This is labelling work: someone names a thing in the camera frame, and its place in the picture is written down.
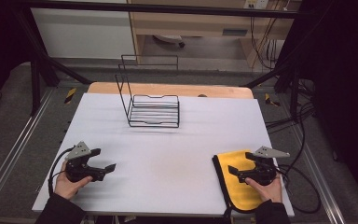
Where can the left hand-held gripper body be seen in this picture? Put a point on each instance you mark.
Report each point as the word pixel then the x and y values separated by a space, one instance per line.
pixel 78 151

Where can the yellow towel with black trim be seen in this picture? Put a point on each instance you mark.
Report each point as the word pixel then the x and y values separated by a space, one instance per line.
pixel 242 193

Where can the person's right hand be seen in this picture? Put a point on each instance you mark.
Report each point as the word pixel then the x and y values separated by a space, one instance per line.
pixel 270 191

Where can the wooden table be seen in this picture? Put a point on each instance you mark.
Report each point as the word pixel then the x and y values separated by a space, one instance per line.
pixel 174 89

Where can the light wooden desk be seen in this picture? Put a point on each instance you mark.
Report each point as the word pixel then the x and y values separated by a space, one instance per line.
pixel 199 23

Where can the yellow black tape strip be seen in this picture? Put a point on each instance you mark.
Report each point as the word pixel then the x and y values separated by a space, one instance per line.
pixel 271 100
pixel 70 95

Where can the grey chair base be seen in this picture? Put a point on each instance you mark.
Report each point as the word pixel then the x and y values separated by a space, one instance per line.
pixel 169 39

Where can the white cabinet panel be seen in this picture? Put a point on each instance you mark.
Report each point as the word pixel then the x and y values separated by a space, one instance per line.
pixel 80 34

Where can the aluminium floor rail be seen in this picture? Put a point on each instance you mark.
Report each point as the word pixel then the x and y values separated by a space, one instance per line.
pixel 15 149
pixel 320 180

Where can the black metal frame bar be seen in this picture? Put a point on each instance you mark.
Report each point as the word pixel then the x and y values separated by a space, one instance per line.
pixel 167 9

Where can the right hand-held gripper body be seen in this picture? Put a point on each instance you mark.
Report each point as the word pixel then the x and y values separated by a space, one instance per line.
pixel 268 152

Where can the white wall socket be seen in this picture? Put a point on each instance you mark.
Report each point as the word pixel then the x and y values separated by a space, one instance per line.
pixel 256 3

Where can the black frame strut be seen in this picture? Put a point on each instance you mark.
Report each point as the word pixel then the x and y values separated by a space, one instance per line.
pixel 287 68
pixel 43 62

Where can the white table cover board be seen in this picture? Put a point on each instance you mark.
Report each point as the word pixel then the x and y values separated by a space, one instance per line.
pixel 155 161

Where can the person's left hand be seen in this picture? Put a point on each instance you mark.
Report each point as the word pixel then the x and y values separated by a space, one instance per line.
pixel 65 186

